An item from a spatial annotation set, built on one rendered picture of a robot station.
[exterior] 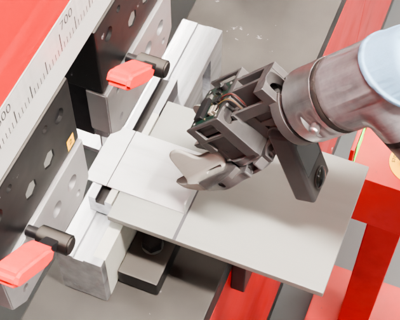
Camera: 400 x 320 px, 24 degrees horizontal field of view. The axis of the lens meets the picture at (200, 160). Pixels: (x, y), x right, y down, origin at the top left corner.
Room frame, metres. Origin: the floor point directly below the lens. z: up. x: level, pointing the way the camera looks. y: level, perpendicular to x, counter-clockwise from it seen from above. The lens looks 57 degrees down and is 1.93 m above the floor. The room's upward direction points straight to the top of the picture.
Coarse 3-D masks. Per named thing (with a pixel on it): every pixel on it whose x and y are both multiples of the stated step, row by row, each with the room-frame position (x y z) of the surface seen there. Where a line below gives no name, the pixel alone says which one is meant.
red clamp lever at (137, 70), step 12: (132, 60) 0.53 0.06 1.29; (144, 60) 0.55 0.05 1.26; (156, 60) 0.55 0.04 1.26; (168, 60) 0.55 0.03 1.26; (108, 72) 0.50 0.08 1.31; (120, 72) 0.49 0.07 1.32; (132, 72) 0.50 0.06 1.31; (144, 72) 0.51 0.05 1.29; (156, 72) 0.54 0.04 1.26; (120, 84) 0.49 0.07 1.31; (132, 84) 0.49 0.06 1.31
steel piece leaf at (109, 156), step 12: (120, 132) 0.65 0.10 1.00; (132, 132) 0.65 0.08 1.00; (108, 144) 0.63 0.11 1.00; (120, 144) 0.63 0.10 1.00; (108, 156) 0.62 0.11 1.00; (120, 156) 0.62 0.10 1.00; (96, 168) 0.60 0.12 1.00; (108, 168) 0.60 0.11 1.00; (96, 180) 0.58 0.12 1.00; (108, 180) 0.58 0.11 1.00
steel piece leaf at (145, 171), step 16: (144, 144) 0.63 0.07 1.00; (160, 144) 0.63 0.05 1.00; (128, 160) 0.61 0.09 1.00; (144, 160) 0.61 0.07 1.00; (160, 160) 0.61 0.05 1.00; (112, 176) 0.59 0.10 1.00; (128, 176) 0.59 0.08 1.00; (144, 176) 0.59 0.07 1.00; (160, 176) 0.59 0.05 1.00; (176, 176) 0.59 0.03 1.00; (128, 192) 0.56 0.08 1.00; (144, 192) 0.56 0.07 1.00; (160, 192) 0.56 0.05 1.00; (176, 192) 0.56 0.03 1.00; (192, 192) 0.56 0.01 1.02; (176, 208) 0.54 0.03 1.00
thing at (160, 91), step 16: (160, 80) 0.74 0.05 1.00; (176, 80) 0.73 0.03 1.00; (144, 96) 0.71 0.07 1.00; (160, 96) 0.72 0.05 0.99; (176, 96) 0.73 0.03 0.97; (144, 112) 0.69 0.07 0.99; (160, 112) 0.68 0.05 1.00; (128, 128) 0.66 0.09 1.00; (96, 192) 0.57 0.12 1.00; (96, 208) 0.56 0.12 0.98
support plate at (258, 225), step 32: (160, 128) 0.66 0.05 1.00; (224, 192) 0.57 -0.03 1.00; (256, 192) 0.57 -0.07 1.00; (288, 192) 0.57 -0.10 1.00; (320, 192) 0.57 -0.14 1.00; (352, 192) 0.57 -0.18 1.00; (128, 224) 0.52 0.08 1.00; (160, 224) 0.52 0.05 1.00; (192, 224) 0.52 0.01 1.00; (224, 224) 0.52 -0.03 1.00; (256, 224) 0.52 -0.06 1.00; (288, 224) 0.52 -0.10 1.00; (320, 224) 0.52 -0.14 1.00; (224, 256) 0.48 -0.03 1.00; (256, 256) 0.48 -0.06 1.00; (288, 256) 0.48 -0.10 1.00; (320, 256) 0.48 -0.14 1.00; (320, 288) 0.44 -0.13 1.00
